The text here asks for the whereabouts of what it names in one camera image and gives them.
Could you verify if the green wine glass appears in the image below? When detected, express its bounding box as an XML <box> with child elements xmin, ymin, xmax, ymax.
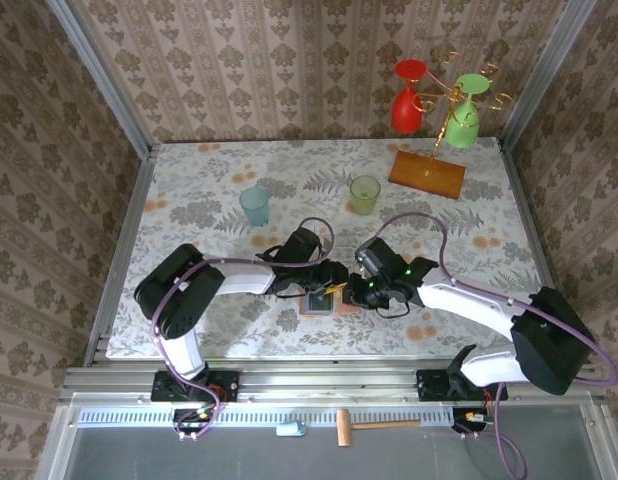
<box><xmin>443</xmin><ymin>73</ymin><xmax>490</xmax><ymax>149</ymax></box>

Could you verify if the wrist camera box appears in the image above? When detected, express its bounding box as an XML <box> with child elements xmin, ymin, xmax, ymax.
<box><xmin>281</xmin><ymin>227</ymin><xmax>324</xmax><ymax>265</ymax></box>
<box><xmin>355</xmin><ymin>238</ymin><xmax>406</xmax><ymax>276</ymax></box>

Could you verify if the blue plastic cup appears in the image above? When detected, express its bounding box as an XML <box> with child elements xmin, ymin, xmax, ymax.
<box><xmin>238</xmin><ymin>186</ymin><xmax>271</xmax><ymax>227</ymax></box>

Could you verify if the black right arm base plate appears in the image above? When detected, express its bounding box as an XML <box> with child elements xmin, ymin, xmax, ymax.
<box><xmin>416</xmin><ymin>368</ymin><xmax>509</xmax><ymax>403</ymax></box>

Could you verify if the wooden mallet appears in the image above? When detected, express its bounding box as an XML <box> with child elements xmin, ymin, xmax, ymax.
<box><xmin>336</xmin><ymin>408</ymin><xmax>422</xmax><ymax>448</ymax></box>

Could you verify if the aluminium side rail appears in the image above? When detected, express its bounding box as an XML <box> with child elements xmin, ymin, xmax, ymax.
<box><xmin>81</xmin><ymin>144</ymin><xmax>158</xmax><ymax>369</ymax></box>
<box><xmin>497</xmin><ymin>137</ymin><xmax>590</xmax><ymax>366</ymax></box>

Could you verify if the white slotted cable duct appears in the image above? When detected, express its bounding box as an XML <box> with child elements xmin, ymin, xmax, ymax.
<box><xmin>77</xmin><ymin>405</ymin><xmax>458</xmax><ymax>427</ymax></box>

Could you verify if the green plastic cup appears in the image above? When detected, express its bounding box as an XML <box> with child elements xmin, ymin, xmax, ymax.
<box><xmin>349</xmin><ymin>174</ymin><xmax>382</xmax><ymax>217</ymax></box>

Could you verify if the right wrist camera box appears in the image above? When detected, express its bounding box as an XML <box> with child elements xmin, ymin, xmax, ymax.
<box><xmin>355</xmin><ymin>238</ymin><xmax>406</xmax><ymax>276</ymax></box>

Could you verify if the floral patterned table cover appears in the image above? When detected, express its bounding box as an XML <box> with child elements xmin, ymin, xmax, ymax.
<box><xmin>104</xmin><ymin>137</ymin><xmax>570</xmax><ymax>360</ymax></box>

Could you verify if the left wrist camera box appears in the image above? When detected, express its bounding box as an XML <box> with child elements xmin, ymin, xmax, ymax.
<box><xmin>281</xmin><ymin>227</ymin><xmax>324</xmax><ymax>265</ymax></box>

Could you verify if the red wine glass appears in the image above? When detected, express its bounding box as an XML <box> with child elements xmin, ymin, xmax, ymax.
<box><xmin>391</xmin><ymin>58</ymin><xmax>429</xmax><ymax>134</ymax></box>

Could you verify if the grey metal shelf panel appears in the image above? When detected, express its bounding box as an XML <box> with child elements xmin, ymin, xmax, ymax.
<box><xmin>36</xmin><ymin>394</ymin><xmax>615</xmax><ymax>480</ymax></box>

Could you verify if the wide aluminium base rail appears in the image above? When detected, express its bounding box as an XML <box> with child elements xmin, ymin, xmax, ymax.
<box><xmin>58</xmin><ymin>364</ymin><xmax>608</xmax><ymax>406</ymax></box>

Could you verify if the aluminium frame post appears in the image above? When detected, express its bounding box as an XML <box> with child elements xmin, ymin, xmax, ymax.
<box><xmin>499</xmin><ymin>0</ymin><xmax>603</xmax><ymax>149</ymax></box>
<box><xmin>47</xmin><ymin>0</ymin><xmax>155</xmax><ymax>160</ymax></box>

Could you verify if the light blue small object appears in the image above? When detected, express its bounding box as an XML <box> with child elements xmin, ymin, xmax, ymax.
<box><xmin>275</xmin><ymin>421</ymin><xmax>308</xmax><ymax>439</ymax></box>

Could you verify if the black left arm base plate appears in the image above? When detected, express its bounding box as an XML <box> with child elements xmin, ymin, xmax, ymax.
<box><xmin>151</xmin><ymin>369</ymin><xmax>240</xmax><ymax>403</ymax></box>

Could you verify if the black cable connector block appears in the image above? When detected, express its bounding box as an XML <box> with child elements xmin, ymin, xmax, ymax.
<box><xmin>451</xmin><ymin>407</ymin><xmax>493</xmax><ymax>436</ymax></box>
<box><xmin>172</xmin><ymin>407</ymin><xmax>221</xmax><ymax>441</ymax></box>

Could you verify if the gold glass rack wooden base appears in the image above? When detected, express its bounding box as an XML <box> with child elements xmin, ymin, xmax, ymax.
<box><xmin>387</xmin><ymin>49</ymin><xmax>514</xmax><ymax>201</ymax></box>

